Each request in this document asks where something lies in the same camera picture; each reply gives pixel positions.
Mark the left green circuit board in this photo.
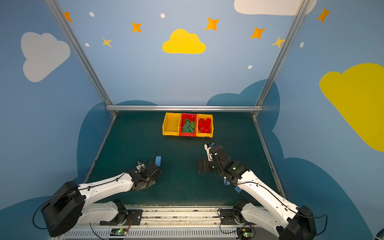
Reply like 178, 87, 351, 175
110, 229, 128, 237

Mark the right aluminium frame post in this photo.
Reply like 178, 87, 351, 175
252, 0, 312, 120

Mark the right yellow plastic bin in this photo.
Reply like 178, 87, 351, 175
196, 114, 214, 138

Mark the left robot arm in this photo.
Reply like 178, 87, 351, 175
40, 163, 161, 238

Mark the right green circuit board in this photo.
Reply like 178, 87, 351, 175
237, 227, 255, 240

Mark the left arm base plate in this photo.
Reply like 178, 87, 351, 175
100, 210, 143, 226

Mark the yellow plastic bin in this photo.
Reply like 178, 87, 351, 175
162, 113, 182, 136
196, 114, 214, 138

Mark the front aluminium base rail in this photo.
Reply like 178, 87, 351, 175
57, 206, 279, 240

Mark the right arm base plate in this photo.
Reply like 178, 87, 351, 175
218, 208, 246, 226

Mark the left yellow plastic bin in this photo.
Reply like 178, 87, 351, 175
162, 113, 182, 136

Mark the green lego brick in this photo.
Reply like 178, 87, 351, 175
181, 119, 196, 133

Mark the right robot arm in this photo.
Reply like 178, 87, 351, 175
196, 142, 318, 240

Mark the red plastic bin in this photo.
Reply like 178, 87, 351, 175
179, 114, 197, 137

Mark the red lego brick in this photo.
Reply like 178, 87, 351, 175
198, 118, 212, 134

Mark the light blue lego brick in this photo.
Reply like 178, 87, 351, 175
155, 156, 162, 167

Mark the back aluminium frame rail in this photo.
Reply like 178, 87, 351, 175
106, 105, 263, 112

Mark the blue lego plate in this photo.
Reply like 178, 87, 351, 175
235, 186, 242, 193

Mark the green circuit board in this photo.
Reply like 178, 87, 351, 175
237, 227, 255, 240
110, 229, 128, 237

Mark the aluminium frame post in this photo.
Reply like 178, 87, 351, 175
45, 0, 113, 107
252, 0, 312, 120

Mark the left aluminium frame post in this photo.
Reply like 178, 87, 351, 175
45, 0, 113, 107

